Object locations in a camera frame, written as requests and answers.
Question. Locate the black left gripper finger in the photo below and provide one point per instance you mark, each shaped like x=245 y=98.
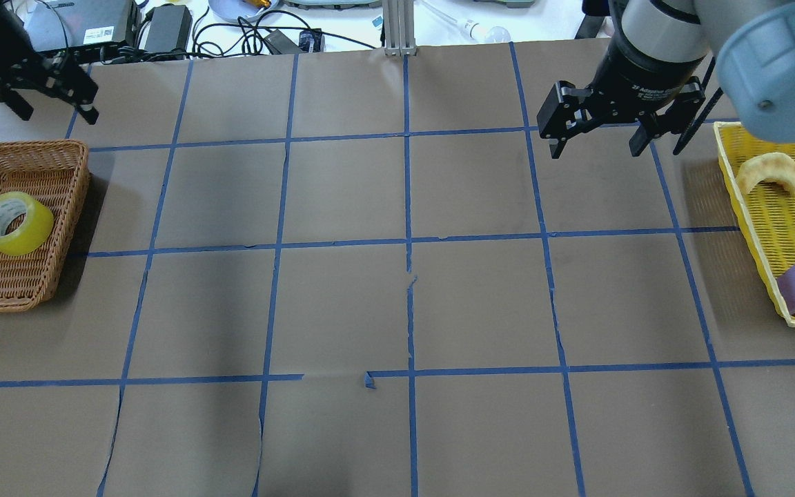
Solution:
x=19 y=106
x=89 y=113

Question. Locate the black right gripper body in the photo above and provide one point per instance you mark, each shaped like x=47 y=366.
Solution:
x=640 y=74

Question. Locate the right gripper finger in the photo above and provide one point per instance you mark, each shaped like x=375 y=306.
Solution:
x=557 y=146
x=641 y=139

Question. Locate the yellow tape roll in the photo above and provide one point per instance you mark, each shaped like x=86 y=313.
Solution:
x=25 y=223

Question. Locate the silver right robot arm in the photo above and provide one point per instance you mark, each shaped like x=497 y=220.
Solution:
x=464 y=98

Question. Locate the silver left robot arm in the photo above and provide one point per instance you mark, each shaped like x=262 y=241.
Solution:
x=14 y=40

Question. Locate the black electronics box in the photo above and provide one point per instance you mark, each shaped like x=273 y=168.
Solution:
x=88 y=29

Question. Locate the brown wicker basket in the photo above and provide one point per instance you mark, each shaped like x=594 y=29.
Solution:
x=43 y=187

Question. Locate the large black power brick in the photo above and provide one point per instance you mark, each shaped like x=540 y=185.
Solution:
x=167 y=32

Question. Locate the light bulb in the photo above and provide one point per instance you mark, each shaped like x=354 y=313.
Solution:
x=471 y=29

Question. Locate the banana slice toy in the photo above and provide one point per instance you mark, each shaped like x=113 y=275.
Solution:
x=775 y=167

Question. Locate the yellow woven basket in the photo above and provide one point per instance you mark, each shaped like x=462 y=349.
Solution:
x=766 y=216

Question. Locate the blue bowl with orange item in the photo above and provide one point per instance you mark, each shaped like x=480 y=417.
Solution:
x=233 y=10

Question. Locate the black power adapter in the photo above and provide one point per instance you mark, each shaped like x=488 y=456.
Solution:
x=308 y=41

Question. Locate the aluminium frame post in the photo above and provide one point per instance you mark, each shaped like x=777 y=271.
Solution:
x=399 y=28

